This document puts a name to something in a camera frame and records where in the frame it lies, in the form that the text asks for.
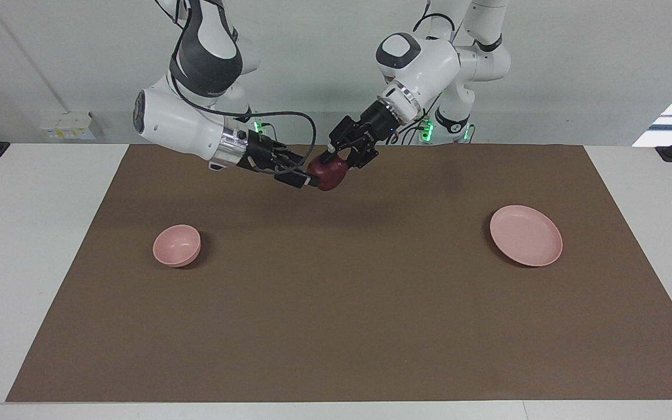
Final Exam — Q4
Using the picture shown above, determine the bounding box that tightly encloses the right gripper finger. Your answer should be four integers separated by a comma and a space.
274, 168, 321, 190
278, 149, 316, 173

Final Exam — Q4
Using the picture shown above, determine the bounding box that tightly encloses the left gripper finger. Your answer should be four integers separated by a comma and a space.
345, 139, 380, 172
327, 115, 363, 165

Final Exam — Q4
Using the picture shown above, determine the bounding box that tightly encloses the dark red apple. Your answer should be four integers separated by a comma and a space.
307, 156, 349, 192

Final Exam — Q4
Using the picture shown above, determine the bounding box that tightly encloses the pink bowl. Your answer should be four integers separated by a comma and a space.
153, 225, 202, 268

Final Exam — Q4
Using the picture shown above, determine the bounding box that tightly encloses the pink plate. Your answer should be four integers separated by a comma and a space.
490, 205, 564, 267

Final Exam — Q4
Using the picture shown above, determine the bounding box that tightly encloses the brown table mat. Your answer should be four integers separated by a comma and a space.
6, 144, 672, 403

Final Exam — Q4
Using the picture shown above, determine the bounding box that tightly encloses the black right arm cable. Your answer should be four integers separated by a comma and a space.
170, 0, 318, 174

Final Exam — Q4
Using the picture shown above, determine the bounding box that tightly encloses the white wall socket box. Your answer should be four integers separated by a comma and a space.
40, 113, 96, 141

